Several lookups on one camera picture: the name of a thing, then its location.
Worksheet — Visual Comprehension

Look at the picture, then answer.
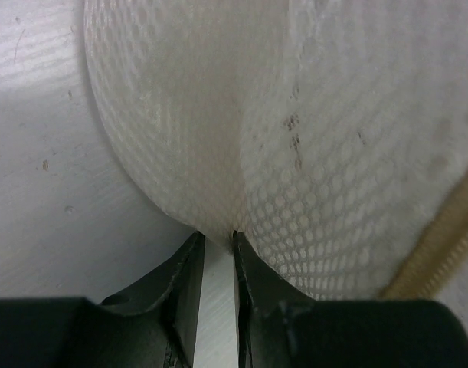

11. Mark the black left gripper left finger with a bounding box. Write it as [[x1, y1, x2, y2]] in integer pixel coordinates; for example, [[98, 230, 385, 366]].
[[0, 232, 205, 367]]

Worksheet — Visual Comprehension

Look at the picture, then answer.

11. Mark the white mesh laundry bag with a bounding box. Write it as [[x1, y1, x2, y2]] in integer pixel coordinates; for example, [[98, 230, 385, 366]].
[[83, 1, 468, 299]]

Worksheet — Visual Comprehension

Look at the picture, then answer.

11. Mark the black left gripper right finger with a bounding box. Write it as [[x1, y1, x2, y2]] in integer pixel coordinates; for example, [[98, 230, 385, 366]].
[[233, 232, 468, 367]]

